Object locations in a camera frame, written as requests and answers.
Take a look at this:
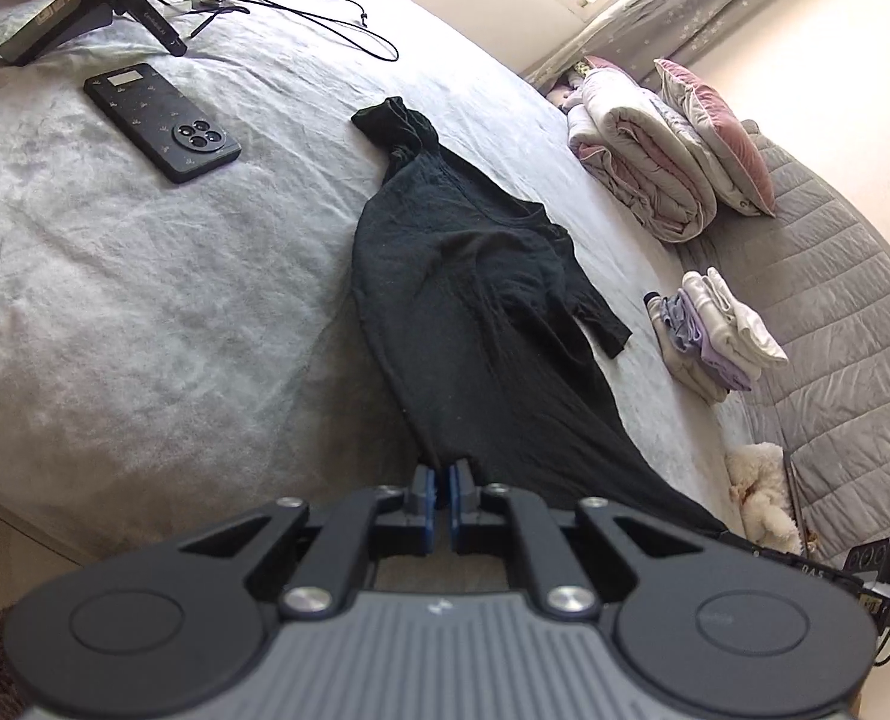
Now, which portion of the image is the grey pink pillow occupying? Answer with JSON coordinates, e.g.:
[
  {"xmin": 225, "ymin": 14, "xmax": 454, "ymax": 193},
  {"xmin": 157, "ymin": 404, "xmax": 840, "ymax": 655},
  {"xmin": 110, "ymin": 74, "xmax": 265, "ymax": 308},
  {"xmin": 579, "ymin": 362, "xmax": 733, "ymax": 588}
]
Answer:
[{"xmin": 653, "ymin": 58, "xmax": 778, "ymax": 218}]

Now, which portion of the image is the folded cream garment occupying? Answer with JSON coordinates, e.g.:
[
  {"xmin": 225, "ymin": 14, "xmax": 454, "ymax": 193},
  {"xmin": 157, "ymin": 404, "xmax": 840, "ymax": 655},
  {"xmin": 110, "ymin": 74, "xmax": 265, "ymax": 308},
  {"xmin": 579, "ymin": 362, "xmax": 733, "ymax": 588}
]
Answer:
[{"xmin": 681, "ymin": 274, "xmax": 762, "ymax": 383}]

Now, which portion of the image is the folded purple garment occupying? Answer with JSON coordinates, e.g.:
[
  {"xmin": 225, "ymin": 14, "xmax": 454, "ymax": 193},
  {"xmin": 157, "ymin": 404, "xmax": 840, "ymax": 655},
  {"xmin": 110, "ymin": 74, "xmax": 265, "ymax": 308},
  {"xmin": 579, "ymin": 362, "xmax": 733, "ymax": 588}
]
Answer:
[{"xmin": 673, "ymin": 292, "xmax": 753, "ymax": 391}]

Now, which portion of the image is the white plush toy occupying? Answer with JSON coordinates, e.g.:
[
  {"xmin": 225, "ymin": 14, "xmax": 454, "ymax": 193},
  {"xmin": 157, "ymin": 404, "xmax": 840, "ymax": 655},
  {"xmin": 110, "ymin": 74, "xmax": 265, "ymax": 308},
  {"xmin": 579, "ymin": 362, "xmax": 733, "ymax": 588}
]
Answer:
[{"xmin": 724, "ymin": 441, "xmax": 804, "ymax": 557}]

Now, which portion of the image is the folded beige garment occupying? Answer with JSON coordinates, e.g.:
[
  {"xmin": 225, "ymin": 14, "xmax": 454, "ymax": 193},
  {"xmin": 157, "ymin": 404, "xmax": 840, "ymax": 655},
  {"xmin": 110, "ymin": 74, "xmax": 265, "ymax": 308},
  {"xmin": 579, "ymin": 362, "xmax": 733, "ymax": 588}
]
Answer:
[{"xmin": 647, "ymin": 296, "xmax": 732, "ymax": 406}]

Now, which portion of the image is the pink patterned cloth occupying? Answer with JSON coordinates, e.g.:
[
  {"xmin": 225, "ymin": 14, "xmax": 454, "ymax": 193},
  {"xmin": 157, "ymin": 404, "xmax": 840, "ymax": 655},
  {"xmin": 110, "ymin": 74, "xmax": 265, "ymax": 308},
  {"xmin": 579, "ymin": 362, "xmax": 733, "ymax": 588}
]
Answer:
[{"xmin": 548, "ymin": 55, "xmax": 611, "ymax": 115}]

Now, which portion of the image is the black patterned smartphone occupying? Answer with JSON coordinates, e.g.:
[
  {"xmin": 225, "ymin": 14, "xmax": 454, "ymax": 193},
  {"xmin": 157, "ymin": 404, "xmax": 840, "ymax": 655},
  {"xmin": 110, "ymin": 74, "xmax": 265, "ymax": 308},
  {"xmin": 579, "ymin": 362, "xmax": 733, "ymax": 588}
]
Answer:
[{"xmin": 83, "ymin": 62, "xmax": 242, "ymax": 185}]

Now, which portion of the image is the folded blue grey garment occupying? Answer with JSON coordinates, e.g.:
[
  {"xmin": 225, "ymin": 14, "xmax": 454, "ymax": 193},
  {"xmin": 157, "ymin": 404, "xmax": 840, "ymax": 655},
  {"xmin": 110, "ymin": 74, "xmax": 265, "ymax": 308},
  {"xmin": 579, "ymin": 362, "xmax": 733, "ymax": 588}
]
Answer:
[{"xmin": 658, "ymin": 296, "xmax": 705, "ymax": 362}]

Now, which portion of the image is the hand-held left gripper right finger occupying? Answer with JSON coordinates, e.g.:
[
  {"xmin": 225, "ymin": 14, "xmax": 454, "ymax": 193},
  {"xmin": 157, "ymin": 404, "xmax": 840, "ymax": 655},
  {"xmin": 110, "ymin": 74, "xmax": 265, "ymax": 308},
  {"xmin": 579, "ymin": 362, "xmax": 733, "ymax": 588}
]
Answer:
[{"xmin": 448, "ymin": 463, "xmax": 705, "ymax": 620}]

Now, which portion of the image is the black long-sleeved garment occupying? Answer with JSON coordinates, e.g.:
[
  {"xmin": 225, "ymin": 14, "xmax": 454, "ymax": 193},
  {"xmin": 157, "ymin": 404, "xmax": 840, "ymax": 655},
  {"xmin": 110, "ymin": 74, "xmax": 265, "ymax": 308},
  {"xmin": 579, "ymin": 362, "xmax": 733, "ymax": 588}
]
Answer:
[{"xmin": 350, "ymin": 96, "xmax": 731, "ymax": 541}]

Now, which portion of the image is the grey quilted headboard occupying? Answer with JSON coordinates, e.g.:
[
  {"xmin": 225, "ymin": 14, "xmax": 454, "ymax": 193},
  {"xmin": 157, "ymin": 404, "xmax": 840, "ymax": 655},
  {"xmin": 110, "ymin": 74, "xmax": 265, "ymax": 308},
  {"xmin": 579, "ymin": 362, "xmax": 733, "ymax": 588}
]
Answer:
[{"xmin": 673, "ymin": 120, "xmax": 890, "ymax": 575}]

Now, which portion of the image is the black cable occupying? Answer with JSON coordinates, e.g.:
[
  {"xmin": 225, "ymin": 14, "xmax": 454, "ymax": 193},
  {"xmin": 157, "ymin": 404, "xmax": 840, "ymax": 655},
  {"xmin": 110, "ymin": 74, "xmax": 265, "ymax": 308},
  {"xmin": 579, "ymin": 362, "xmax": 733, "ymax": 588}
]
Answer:
[{"xmin": 190, "ymin": 0, "xmax": 401, "ymax": 63}]

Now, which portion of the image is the folded grey pink duvet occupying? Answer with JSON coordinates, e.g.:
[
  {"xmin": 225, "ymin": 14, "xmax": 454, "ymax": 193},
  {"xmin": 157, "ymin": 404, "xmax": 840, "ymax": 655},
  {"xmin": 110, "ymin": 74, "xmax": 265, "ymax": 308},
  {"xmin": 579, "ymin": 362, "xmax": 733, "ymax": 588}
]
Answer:
[{"xmin": 567, "ymin": 67, "xmax": 718, "ymax": 245}]

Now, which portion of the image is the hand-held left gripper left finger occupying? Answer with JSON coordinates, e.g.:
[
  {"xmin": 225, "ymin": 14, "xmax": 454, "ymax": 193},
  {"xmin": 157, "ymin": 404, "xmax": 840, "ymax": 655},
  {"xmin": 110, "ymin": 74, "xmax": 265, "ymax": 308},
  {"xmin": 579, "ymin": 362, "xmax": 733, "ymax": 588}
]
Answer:
[{"xmin": 178, "ymin": 465, "xmax": 440, "ymax": 620}]

